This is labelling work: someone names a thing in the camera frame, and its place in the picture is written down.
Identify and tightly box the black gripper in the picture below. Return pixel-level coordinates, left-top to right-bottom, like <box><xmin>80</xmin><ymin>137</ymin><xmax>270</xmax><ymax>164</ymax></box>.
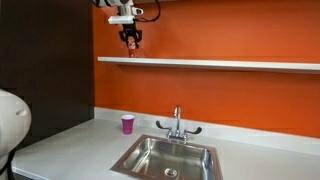
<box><xmin>118</xmin><ymin>23</ymin><xmax>143</xmax><ymax>47</ymax></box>

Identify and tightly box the purple plastic cup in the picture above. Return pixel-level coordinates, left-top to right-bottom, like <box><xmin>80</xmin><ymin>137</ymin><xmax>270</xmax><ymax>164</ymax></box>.
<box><xmin>120</xmin><ymin>114</ymin><xmax>135</xmax><ymax>136</ymax></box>

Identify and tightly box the dark brown cabinet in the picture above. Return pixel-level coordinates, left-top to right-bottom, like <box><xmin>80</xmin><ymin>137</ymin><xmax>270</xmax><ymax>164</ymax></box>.
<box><xmin>0</xmin><ymin>0</ymin><xmax>95</xmax><ymax>151</ymax></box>

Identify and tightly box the stainless steel sink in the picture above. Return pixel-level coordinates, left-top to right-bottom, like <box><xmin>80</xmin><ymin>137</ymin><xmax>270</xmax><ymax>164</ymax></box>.
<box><xmin>109</xmin><ymin>133</ymin><xmax>224</xmax><ymax>180</ymax></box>

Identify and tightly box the white counter backsplash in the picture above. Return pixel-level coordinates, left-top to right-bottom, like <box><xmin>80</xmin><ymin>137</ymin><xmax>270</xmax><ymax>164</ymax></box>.
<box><xmin>93</xmin><ymin>106</ymin><xmax>320</xmax><ymax>157</ymax></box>

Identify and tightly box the chrome two-handle faucet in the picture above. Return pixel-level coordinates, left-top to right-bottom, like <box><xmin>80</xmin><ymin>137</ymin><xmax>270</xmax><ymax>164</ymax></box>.
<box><xmin>155</xmin><ymin>105</ymin><xmax>203</xmax><ymax>144</ymax></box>

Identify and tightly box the white wall shelf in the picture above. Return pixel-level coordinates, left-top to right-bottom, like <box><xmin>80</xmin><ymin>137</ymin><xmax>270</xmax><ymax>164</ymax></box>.
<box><xmin>97</xmin><ymin>56</ymin><xmax>320</xmax><ymax>75</ymax></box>

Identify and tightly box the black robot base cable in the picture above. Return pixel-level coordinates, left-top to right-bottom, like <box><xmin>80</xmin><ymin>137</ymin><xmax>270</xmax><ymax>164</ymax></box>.
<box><xmin>0</xmin><ymin>149</ymin><xmax>17</xmax><ymax>180</ymax></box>

